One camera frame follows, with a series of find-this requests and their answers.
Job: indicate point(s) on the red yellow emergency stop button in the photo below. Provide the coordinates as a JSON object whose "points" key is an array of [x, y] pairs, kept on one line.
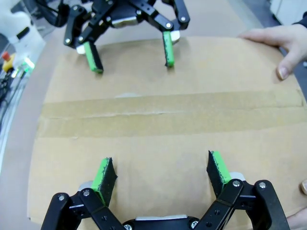
{"points": [[8, 63]]}

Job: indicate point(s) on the person's left hand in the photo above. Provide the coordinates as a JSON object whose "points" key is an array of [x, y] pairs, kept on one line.
{"points": [[299, 220]]}

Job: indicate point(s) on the brown cardboard box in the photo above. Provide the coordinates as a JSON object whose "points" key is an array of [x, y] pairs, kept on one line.
{"points": [[156, 72]]}

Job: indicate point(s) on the person's right hand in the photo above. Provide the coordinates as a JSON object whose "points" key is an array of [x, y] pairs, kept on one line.
{"points": [[292, 40]]}

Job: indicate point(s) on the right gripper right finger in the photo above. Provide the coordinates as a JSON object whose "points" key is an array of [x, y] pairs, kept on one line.
{"points": [[218, 172]]}

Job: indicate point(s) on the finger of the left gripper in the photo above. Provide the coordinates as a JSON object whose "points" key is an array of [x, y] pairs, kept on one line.
{"points": [[169, 48], [92, 57]]}

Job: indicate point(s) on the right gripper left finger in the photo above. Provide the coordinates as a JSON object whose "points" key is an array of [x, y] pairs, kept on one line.
{"points": [[105, 182]]}

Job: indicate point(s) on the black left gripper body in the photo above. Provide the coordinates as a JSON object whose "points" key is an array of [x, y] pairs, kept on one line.
{"points": [[122, 12]]}

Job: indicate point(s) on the green indicator light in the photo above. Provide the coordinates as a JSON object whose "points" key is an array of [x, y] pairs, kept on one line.
{"points": [[27, 63]]}

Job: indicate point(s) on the brown packing tape strip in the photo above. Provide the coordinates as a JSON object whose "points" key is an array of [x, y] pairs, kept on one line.
{"points": [[156, 119]]}

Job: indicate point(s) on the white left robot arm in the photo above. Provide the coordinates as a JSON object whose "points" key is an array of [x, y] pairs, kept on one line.
{"points": [[14, 26]]}

